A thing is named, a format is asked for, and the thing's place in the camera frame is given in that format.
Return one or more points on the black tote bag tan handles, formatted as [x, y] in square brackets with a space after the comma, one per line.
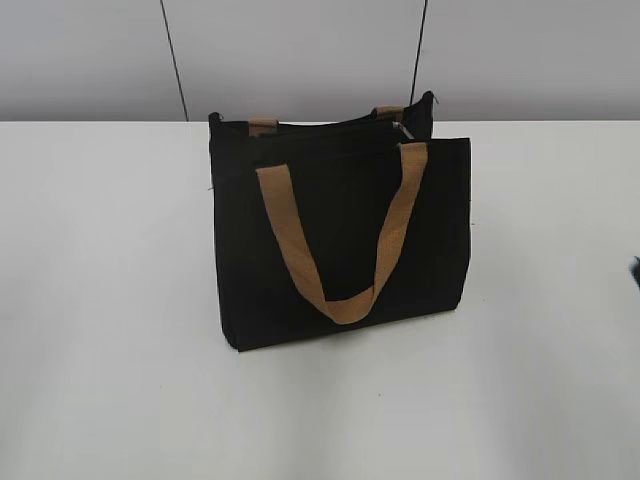
[335, 227]

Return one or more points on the metal zipper pull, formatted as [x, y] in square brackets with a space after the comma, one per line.
[401, 128]

